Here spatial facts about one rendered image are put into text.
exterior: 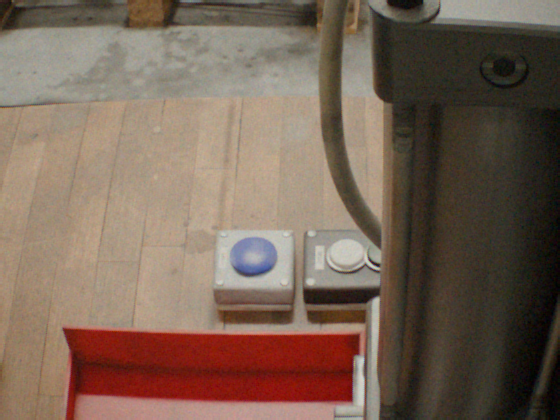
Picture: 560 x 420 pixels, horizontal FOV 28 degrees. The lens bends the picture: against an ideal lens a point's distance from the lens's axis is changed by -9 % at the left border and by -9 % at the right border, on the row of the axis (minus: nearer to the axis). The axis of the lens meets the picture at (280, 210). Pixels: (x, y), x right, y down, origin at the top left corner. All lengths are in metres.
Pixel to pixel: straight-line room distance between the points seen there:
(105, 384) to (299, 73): 1.70
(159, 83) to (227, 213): 1.54
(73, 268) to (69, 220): 0.06
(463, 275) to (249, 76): 2.21
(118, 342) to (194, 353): 0.06
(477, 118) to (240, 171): 0.79
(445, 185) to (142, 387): 0.63
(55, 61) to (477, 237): 2.40
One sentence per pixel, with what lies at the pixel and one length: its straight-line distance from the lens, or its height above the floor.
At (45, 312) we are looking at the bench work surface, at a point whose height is 0.90.
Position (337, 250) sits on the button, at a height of 0.94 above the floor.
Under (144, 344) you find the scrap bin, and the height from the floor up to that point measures 0.94.
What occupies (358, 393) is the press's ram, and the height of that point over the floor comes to 1.14.
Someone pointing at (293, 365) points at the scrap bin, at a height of 0.92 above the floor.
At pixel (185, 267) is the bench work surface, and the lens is 1.08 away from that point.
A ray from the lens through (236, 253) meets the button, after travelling 1.03.
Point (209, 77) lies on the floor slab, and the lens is 2.63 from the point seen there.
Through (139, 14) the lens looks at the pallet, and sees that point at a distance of 2.79.
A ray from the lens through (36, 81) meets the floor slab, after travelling 2.73.
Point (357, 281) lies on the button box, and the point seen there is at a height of 0.93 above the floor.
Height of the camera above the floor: 1.72
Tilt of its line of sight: 47 degrees down
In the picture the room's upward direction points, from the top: 4 degrees counter-clockwise
